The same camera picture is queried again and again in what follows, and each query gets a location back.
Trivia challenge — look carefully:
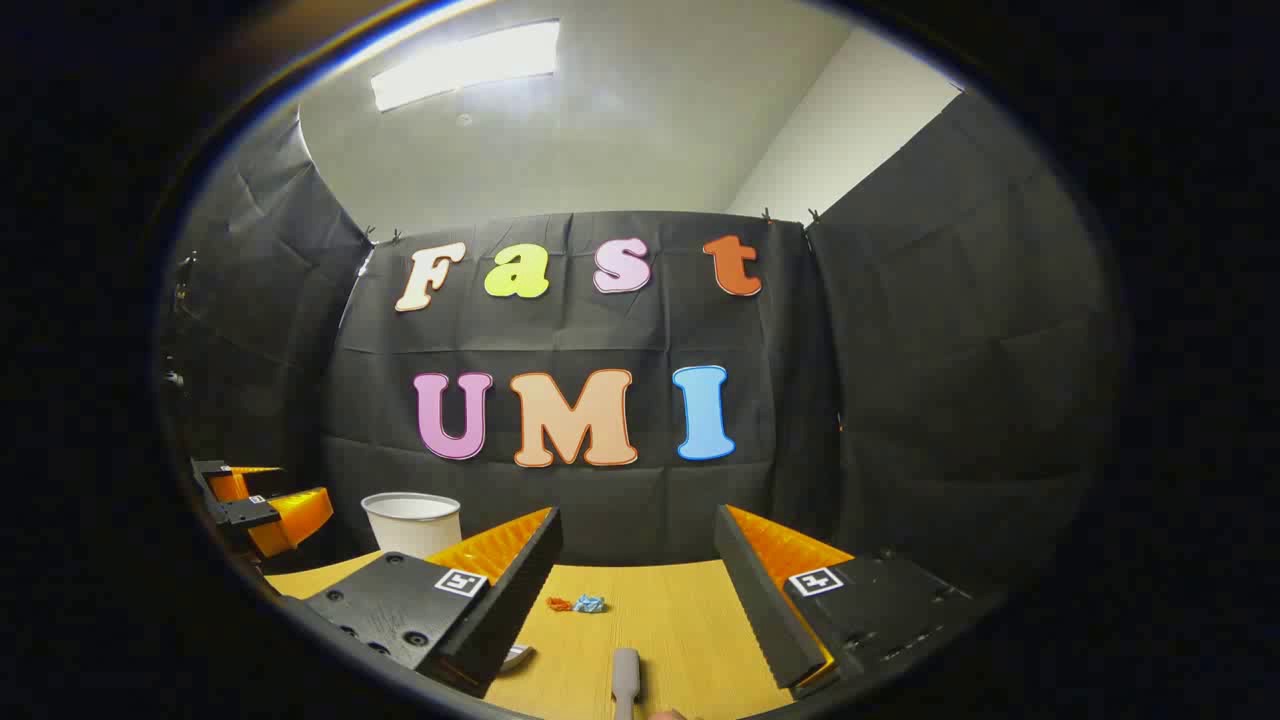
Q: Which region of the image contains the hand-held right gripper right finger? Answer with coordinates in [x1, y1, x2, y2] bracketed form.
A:
[714, 505, 976, 699]

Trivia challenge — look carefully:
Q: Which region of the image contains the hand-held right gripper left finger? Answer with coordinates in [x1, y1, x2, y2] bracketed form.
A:
[305, 507, 563, 699]

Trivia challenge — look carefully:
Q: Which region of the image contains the white ribbed garbage bin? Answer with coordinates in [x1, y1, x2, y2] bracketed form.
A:
[361, 492, 463, 559]

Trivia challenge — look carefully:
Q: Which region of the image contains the small grey broom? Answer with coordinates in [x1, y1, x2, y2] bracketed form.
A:
[611, 648, 642, 720]

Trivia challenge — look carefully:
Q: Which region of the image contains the wooden desktop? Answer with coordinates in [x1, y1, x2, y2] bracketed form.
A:
[265, 550, 801, 720]

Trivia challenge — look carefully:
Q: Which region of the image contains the rectangular ceiling light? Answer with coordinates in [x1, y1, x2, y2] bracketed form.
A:
[371, 19, 562, 113]

